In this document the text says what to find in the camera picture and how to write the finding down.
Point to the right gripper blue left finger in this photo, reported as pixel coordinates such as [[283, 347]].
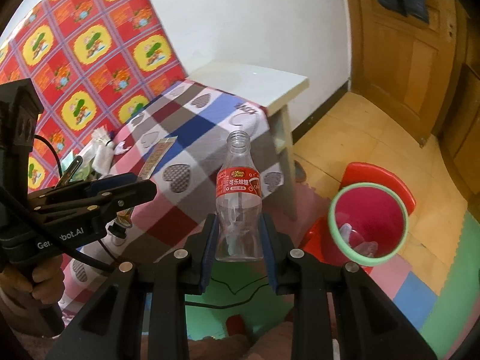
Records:
[[212, 225]]

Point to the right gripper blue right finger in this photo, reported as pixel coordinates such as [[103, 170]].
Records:
[[269, 240]]

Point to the clear plastic cola bottle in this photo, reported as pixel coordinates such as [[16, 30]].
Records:
[[238, 203]]

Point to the clear plastic trash in bucket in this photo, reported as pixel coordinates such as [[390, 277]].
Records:
[[356, 241]]

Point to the person's left hand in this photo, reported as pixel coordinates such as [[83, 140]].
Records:
[[46, 284]]

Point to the red plastic chair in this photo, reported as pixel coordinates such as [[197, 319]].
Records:
[[317, 240]]

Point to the metal spring clip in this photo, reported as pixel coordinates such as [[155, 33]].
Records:
[[70, 171]]

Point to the plaid heart bed sheet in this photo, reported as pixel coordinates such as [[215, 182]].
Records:
[[199, 119]]

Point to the red snack wrapper strip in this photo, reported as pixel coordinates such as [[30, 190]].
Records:
[[158, 152]]

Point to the red bucket with green rim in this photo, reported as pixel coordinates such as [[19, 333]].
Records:
[[377, 213]]

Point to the white bedside table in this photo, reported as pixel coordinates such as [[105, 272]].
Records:
[[272, 90]]

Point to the wooden door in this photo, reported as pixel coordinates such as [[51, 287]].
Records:
[[407, 67]]

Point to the red yellow floral wall cloth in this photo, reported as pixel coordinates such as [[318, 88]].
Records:
[[93, 63]]

